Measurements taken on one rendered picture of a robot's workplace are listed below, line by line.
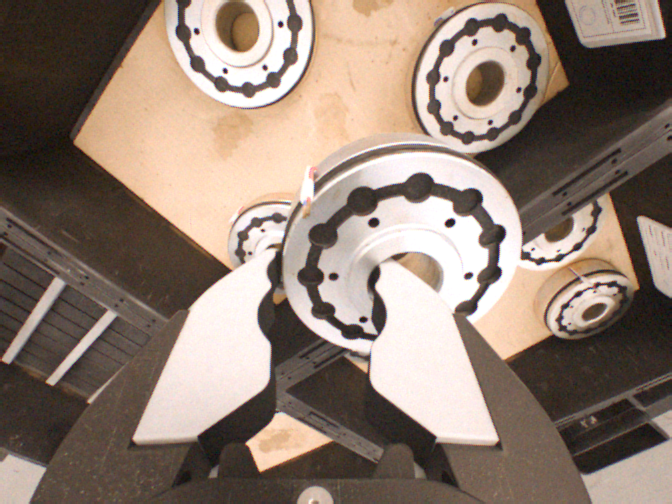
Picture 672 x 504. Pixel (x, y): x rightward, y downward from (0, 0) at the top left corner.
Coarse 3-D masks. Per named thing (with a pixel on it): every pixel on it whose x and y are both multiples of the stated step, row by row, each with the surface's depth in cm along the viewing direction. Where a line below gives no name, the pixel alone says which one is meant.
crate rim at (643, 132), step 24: (0, 0) 12; (0, 24) 13; (648, 120) 15; (624, 144) 16; (576, 168) 17; (600, 168) 17; (552, 192) 17; (0, 216) 18; (24, 216) 18; (528, 216) 18; (48, 240) 19; (72, 264) 20; (96, 264) 20; (120, 288) 21; (144, 312) 22; (168, 312) 23; (288, 360) 25
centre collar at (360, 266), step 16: (416, 224) 11; (368, 240) 11; (384, 240) 10; (400, 240) 10; (416, 240) 10; (432, 240) 10; (448, 240) 11; (352, 256) 11; (368, 256) 11; (384, 256) 11; (432, 256) 11; (448, 256) 11; (352, 272) 11; (368, 272) 11; (448, 272) 11; (352, 288) 11; (368, 288) 12; (432, 288) 12; (448, 288) 12; (352, 304) 12; (368, 304) 12
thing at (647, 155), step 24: (648, 144) 16; (624, 168) 17; (576, 192) 18; (600, 192) 17; (552, 216) 18; (528, 240) 19; (312, 360) 25; (288, 384) 27; (648, 384) 29; (312, 408) 29; (576, 408) 32; (600, 408) 31; (360, 432) 33
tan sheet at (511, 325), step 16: (608, 208) 29; (608, 224) 30; (608, 240) 31; (592, 256) 32; (608, 256) 32; (624, 256) 32; (528, 272) 33; (544, 272) 33; (624, 272) 33; (512, 288) 34; (528, 288) 34; (496, 304) 35; (512, 304) 35; (528, 304) 36; (480, 320) 37; (496, 320) 37; (512, 320) 37; (528, 320) 37; (496, 336) 38; (512, 336) 39; (528, 336) 39; (544, 336) 39; (512, 352) 40
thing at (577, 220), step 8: (576, 216) 25; (576, 224) 26; (568, 232) 27; (576, 232) 26; (536, 240) 26; (544, 240) 27; (552, 240) 27; (560, 240) 27; (568, 240) 27; (544, 248) 27; (552, 248) 27; (560, 248) 27
